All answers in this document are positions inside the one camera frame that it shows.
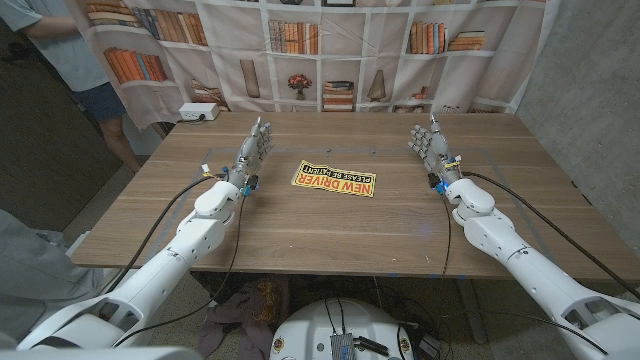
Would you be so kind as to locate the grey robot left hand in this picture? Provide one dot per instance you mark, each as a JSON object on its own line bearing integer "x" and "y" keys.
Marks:
{"x": 250, "y": 155}

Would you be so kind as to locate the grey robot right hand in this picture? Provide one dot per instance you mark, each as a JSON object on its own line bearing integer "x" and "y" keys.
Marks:
{"x": 437, "y": 150}

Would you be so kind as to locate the yellow new driver bumper sticker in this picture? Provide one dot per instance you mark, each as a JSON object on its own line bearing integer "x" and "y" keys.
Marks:
{"x": 332, "y": 179}

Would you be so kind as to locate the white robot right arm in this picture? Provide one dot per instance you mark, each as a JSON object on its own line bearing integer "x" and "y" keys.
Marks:
{"x": 500, "y": 235}

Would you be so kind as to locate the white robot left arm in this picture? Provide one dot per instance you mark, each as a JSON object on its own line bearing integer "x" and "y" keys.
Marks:
{"x": 200, "y": 235}

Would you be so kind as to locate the white power strip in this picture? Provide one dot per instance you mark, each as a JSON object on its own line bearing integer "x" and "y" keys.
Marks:
{"x": 197, "y": 111}

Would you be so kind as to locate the grey tape outline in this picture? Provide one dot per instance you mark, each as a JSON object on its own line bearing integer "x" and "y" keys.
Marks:
{"x": 207, "y": 155}

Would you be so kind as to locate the printed bookshelf backdrop cloth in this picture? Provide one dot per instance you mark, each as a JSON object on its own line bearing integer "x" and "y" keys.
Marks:
{"x": 350, "y": 60}

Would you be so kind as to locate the purple cloth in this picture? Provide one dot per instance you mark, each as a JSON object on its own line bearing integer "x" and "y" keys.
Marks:
{"x": 235, "y": 310}

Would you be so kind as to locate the grey table leg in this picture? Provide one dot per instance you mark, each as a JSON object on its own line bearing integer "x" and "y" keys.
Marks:
{"x": 472, "y": 315}

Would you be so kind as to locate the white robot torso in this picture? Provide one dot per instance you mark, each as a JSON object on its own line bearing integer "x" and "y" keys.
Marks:
{"x": 310, "y": 330}

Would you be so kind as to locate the black connector bar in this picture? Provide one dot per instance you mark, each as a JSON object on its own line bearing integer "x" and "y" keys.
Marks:
{"x": 370, "y": 346}

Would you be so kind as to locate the grey finned module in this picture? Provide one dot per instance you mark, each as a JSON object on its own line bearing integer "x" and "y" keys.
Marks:
{"x": 342, "y": 347}

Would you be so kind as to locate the standing person in light shirt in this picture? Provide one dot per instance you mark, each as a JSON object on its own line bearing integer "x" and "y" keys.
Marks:
{"x": 65, "y": 45}

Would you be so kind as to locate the seated person in grey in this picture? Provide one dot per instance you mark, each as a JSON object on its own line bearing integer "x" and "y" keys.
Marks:
{"x": 30, "y": 280}

